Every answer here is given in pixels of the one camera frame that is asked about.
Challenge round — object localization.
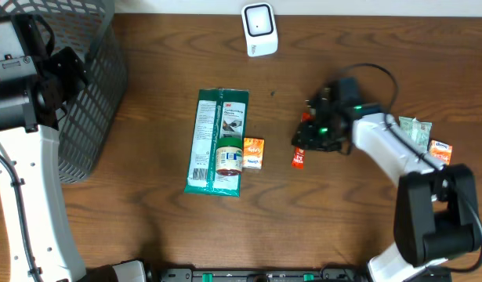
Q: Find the green 3M gloves package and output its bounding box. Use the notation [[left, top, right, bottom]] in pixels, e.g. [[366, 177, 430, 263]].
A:
[[184, 89, 249, 197]]

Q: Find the red snack bar wrapper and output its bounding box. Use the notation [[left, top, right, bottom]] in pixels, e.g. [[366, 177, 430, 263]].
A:
[[292, 113, 311, 169]]

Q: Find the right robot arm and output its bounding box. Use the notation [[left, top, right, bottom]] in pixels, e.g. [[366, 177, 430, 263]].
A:
[[292, 78, 482, 281]]

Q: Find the grey plastic mesh basket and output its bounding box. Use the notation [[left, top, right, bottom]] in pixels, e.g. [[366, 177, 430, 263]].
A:
[[0, 0, 128, 183]]

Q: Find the orange tissue pack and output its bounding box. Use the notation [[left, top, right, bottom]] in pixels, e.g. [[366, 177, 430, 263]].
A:
[[429, 139, 453, 165], [242, 138, 265, 169]]

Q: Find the mint green wipes packet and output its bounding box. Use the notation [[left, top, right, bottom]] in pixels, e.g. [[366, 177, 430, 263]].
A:
[[399, 117, 433, 151]]

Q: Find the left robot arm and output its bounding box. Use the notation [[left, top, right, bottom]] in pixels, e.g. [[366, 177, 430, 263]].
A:
[[0, 13, 151, 281]]

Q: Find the white barcode scanner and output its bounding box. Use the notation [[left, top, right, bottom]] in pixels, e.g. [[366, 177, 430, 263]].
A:
[[241, 2, 278, 57]]

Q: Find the green lid glass jar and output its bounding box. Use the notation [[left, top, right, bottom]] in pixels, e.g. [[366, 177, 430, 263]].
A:
[[216, 137, 243, 176]]

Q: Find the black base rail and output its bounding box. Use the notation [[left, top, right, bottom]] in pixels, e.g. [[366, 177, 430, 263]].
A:
[[159, 266, 368, 282]]

